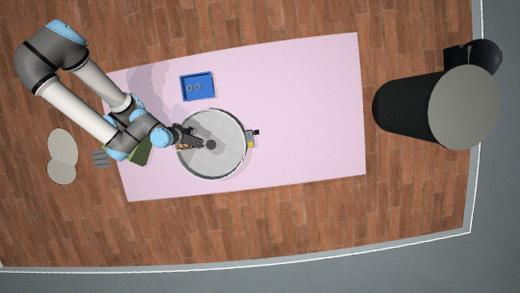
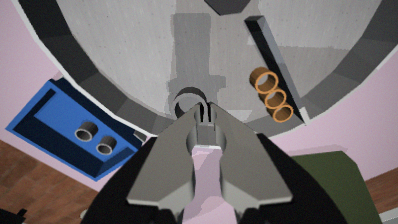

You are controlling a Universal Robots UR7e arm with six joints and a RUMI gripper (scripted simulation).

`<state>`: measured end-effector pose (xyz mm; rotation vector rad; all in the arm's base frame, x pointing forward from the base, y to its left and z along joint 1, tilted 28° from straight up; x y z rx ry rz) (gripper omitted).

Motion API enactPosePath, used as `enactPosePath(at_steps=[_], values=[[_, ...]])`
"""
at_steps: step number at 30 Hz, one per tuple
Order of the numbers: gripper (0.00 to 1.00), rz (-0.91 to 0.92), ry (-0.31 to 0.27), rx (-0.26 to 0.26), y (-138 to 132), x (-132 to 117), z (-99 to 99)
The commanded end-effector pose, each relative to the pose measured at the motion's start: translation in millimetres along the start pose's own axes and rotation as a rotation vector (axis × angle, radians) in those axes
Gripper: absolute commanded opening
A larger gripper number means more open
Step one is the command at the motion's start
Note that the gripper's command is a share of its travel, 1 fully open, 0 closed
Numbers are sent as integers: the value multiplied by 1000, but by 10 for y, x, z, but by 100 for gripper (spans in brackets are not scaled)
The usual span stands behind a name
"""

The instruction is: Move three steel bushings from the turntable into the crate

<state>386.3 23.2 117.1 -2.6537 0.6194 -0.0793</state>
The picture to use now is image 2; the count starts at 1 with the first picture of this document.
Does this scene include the bronze bushing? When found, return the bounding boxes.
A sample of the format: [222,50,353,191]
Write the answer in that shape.
[249,67,278,94]
[266,101,293,122]
[258,86,286,109]

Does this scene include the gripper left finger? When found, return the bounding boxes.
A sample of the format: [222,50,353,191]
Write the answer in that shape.
[80,102,204,224]

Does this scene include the steel bushing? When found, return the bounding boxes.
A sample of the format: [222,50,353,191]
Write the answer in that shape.
[96,136,117,155]
[75,121,98,142]
[171,87,208,125]

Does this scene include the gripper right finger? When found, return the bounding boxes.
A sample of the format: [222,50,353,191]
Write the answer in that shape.
[207,102,348,224]

